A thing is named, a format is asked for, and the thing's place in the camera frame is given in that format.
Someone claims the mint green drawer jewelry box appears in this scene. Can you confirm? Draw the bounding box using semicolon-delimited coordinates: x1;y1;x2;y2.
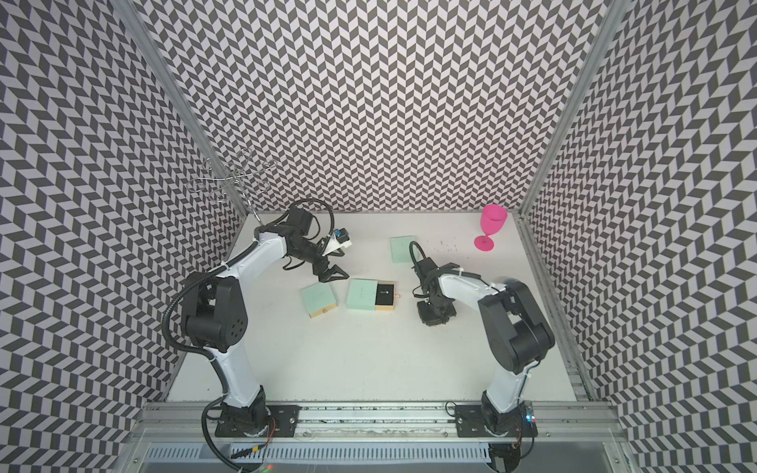
390;236;416;264

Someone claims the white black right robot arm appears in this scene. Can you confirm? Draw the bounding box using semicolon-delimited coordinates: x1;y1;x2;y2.
413;257;556;437

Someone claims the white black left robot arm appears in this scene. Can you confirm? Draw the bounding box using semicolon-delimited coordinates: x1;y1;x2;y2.
179;198;351;437

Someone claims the silver metal jewelry stand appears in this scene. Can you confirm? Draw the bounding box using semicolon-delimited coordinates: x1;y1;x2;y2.
188;147;281;224

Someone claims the pink plastic goblet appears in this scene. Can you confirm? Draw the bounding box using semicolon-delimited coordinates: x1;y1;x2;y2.
474;204;509;251

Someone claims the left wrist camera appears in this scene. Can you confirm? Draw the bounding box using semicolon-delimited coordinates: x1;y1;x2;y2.
323;229;352;256

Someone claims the black corrugated left cable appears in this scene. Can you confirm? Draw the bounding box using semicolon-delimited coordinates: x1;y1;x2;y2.
286;197;336;238

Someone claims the black corrugated cable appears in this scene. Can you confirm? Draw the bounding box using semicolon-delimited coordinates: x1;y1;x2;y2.
408;239;430;273
286;197;336;238

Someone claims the black corrugated right cable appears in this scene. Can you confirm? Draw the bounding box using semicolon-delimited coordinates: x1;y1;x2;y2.
408;239;430;273

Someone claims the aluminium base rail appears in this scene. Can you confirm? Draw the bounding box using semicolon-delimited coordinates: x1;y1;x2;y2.
129;401;626;443

